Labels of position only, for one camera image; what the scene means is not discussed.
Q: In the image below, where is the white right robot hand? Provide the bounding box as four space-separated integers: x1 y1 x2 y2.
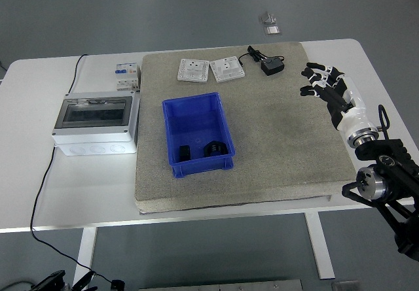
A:
300 61 376 140

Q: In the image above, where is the long grey metal plate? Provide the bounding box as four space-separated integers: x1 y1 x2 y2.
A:
139 278 304 291

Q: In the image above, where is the white table leg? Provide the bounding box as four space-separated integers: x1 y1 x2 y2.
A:
304 211 335 281
71 227 98 287

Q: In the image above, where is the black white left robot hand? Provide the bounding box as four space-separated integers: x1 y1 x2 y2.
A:
71 270 98 291

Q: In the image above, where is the grey-brown table mat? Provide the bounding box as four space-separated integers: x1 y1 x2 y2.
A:
134 41 358 212

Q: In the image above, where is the small grey metal plate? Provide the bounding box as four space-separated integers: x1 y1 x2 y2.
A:
331 280 361 291

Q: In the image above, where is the grey electrical distribution box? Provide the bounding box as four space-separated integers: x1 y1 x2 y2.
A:
52 91 141 156

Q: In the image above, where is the white wall socket panel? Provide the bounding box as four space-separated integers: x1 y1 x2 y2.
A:
177 58 211 84
209 55 246 83

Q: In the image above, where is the white blue circuit breaker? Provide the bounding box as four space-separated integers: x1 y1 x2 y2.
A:
114 62 142 92

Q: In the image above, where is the thin black cable with plug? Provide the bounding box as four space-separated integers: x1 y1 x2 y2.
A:
29 54 126 291

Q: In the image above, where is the blue plastic box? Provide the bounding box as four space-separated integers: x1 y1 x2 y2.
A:
161 91 236 179

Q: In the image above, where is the grey cable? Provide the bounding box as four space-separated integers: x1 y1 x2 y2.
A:
0 281 33 291

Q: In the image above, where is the black power adapter with cord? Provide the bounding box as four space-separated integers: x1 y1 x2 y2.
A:
238 44 285 77

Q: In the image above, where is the metal floor socket open lid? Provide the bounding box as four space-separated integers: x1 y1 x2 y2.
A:
258 11 278 26

